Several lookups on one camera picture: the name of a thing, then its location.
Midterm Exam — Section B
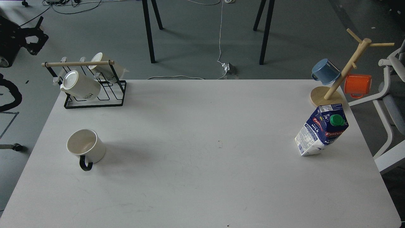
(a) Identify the orange cup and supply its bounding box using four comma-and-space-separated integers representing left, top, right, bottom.
343, 74, 372, 99

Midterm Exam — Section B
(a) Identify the black wire mug rack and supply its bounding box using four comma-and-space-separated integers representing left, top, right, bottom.
42, 60, 127, 109

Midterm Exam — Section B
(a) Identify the white chair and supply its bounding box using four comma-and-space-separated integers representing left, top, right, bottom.
349, 42, 405, 175

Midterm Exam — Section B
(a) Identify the front white mug on rack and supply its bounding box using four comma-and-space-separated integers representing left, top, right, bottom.
60, 70, 101, 100

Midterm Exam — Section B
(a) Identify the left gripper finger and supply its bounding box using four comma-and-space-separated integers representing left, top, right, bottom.
26, 32, 49, 56
19, 16, 43, 36

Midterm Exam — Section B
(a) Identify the rear white mug on rack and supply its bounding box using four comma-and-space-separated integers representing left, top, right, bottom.
88, 52, 127, 84

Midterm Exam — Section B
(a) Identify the white floor cable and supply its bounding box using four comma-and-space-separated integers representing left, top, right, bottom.
147, 0, 235, 80

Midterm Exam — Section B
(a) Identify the white mug on rack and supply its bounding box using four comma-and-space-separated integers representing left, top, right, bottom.
60, 70, 101, 100
88, 52, 127, 84

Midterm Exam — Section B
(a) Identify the wooden mug tree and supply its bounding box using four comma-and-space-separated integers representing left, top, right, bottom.
310, 28, 395, 107

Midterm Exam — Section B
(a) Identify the black table leg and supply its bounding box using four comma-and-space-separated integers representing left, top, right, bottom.
253, 0, 275, 65
141, 0, 164, 64

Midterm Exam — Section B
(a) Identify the white mug black handle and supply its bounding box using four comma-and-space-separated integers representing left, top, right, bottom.
66, 129, 107, 171

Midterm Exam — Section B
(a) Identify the blue cup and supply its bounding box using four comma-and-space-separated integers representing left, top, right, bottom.
311, 58, 340, 85

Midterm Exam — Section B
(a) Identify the left black table leg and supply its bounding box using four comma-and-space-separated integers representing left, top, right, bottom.
141, 0, 164, 64

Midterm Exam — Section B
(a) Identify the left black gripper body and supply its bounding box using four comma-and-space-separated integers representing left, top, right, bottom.
0, 16, 32, 68

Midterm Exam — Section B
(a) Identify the blue white milk carton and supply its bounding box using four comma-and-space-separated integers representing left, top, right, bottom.
295, 103, 349, 157

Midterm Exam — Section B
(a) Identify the black floor cable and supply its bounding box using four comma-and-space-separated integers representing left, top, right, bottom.
19, 0, 102, 27

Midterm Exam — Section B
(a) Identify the grey power socket box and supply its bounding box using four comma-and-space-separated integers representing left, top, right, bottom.
222, 63, 237, 75

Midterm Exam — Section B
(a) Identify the right black table leg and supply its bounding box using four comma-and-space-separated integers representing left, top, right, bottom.
253, 0, 275, 65

